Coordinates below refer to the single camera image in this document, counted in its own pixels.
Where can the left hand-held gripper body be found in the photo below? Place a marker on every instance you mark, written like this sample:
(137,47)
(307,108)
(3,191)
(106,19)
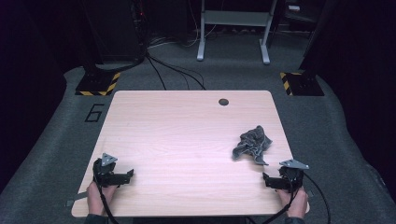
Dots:
(104,174)

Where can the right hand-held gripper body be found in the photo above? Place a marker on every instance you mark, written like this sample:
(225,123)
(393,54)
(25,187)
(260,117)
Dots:
(292,179)

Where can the grey cloth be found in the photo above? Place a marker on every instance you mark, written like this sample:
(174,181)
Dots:
(252,144)

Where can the person's right hand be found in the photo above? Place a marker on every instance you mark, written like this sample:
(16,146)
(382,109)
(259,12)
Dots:
(297,203)

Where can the person's left hand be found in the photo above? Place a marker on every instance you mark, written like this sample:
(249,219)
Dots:
(96,199)

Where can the dark table grommet hole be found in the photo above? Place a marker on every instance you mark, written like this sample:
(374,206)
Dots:
(223,102)

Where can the striped black stand base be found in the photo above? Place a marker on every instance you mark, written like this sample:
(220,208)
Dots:
(95,83)
(303,84)

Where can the black cabinet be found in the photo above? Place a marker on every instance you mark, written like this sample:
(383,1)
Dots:
(113,31)

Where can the black stand column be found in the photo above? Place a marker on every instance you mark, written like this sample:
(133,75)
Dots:
(316,37)

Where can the small white box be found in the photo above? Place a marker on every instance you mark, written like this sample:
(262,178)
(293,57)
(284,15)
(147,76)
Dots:
(294,8)

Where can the white desk frame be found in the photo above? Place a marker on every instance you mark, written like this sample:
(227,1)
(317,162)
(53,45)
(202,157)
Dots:
(236,18)

